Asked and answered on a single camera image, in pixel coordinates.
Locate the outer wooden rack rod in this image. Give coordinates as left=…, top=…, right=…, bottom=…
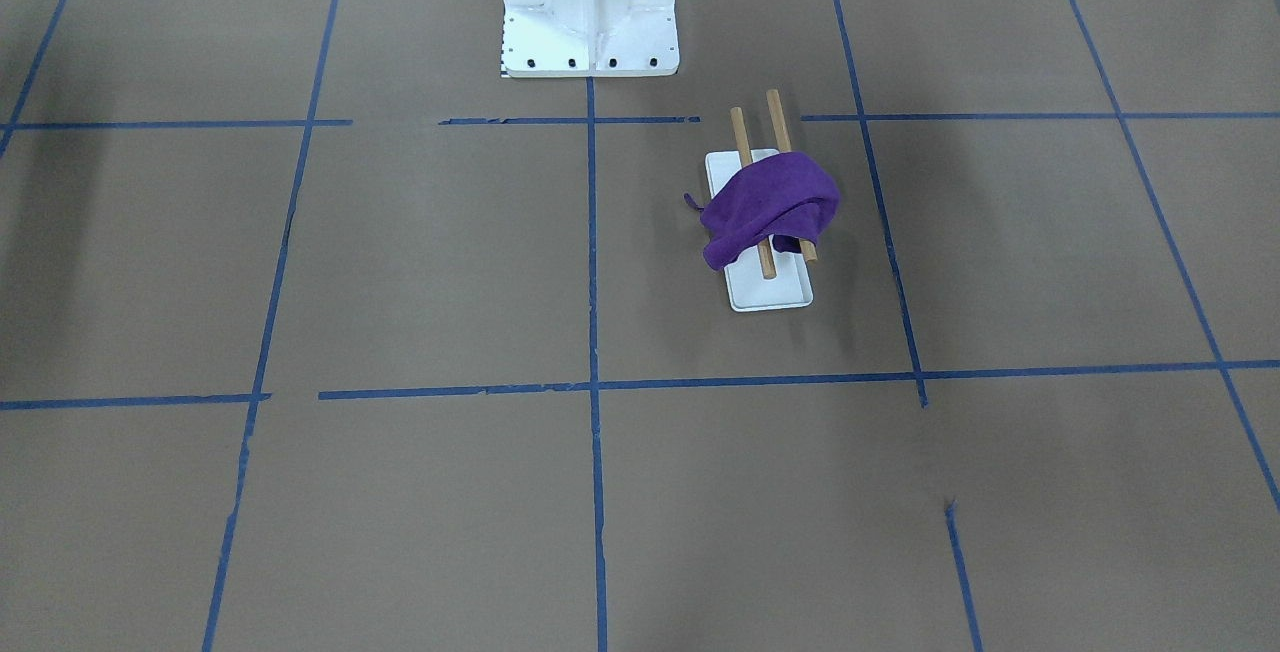
left=765, top=88, right=818, bottom=264

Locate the purple towel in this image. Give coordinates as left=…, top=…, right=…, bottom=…
left=684, top=151, right=841, bottom=272

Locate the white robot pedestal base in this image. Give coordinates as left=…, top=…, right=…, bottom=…
left=500, top=0, right=681, bottom=78

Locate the white towel rack base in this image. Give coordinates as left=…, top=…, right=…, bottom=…
left=704, top=150, right=814, bottom=313

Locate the brown paper table cover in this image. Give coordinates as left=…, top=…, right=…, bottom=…
left=3, top=0, right=1277, bottom=651

